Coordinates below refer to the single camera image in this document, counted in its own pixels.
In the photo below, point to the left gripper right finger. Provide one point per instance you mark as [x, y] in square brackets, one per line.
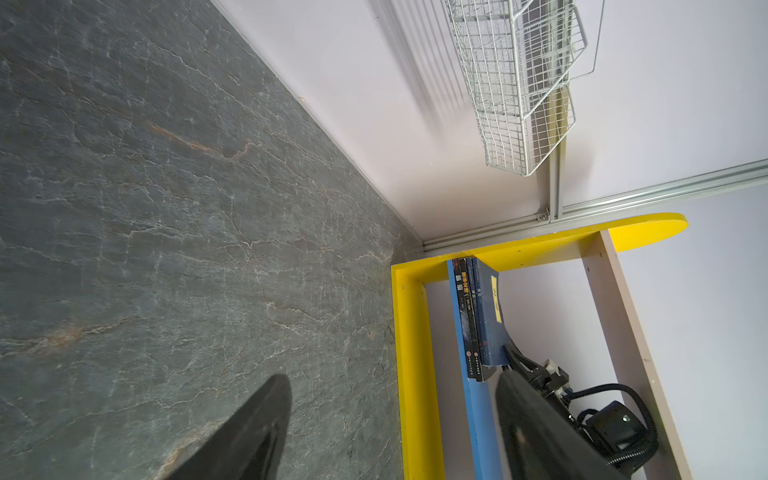
[538, 441]

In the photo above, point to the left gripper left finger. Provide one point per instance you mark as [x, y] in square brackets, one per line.
[249, 445]

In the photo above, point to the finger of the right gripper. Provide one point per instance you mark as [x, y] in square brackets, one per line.
[530, 370]

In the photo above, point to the black book orange title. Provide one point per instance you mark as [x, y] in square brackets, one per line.
[469, 333]

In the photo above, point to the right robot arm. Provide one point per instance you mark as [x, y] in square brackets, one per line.
[625, 439]

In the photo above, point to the yellow pink blue shelf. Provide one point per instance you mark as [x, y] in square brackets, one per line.
[565, 297]

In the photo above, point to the white wire wall rack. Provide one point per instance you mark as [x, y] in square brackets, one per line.
[516, 58]

